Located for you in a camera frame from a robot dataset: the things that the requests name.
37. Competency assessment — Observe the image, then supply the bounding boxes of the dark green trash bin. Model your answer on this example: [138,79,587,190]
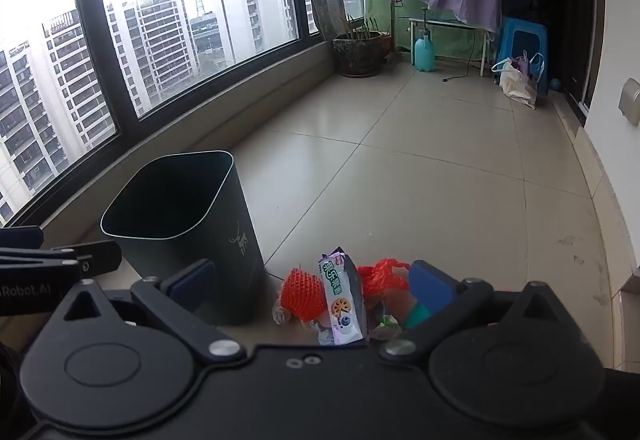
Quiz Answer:
[100,150,266,327]

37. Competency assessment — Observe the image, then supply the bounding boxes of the grey wall socket cover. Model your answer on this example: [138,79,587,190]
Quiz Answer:
[617,77,640,128]

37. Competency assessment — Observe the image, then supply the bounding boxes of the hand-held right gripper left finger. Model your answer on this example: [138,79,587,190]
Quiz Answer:
[54,259,248,364]

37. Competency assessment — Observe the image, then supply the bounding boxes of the blue plastic stool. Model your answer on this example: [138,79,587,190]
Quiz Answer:
[497,16,550,96]

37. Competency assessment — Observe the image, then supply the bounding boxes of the white narrow table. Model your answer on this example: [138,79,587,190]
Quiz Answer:
[407,17,493,77]

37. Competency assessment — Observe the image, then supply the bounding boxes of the white tote bag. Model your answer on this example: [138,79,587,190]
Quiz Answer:
[491,57,538,110]

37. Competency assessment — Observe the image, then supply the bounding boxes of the black window frame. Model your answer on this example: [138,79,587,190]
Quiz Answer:
[0,0,366,228]

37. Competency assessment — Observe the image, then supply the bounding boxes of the light blue spray bottle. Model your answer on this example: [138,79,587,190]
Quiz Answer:
[414,7,435,71]

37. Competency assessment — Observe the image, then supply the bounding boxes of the orange plastic bag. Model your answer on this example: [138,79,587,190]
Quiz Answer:
[357,257,413,308]

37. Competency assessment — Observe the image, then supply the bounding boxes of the black sliding door frame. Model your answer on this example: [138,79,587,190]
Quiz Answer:
[565,0,601,126]

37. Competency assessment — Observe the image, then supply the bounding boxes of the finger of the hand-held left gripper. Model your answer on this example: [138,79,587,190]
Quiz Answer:
[0,226,45,251]
[0,240,124,278]

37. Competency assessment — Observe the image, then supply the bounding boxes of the teal plastic packet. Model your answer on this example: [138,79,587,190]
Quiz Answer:
[402,302,431,328]

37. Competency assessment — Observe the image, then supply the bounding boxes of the white green wrapper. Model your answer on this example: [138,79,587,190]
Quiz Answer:
[372,315,402,341]

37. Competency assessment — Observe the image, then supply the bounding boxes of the potted plant in brown pot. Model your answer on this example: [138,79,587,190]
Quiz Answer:
[332,15,393,78]

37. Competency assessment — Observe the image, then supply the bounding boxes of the wooden board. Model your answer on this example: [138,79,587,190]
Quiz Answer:
[310,0,349,42]

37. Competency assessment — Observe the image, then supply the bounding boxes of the clear bag with blue handles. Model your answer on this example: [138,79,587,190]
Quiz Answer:
[517,50,546,86]

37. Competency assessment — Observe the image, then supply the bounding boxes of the white purple snack packet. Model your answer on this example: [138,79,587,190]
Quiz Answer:
[317,247,371,346]

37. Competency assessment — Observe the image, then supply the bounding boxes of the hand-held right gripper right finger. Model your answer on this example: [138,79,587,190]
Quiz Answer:
[378,260,585,364]

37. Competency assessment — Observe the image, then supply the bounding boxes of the black power cable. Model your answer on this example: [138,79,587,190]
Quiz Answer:
[442,52,483,83]

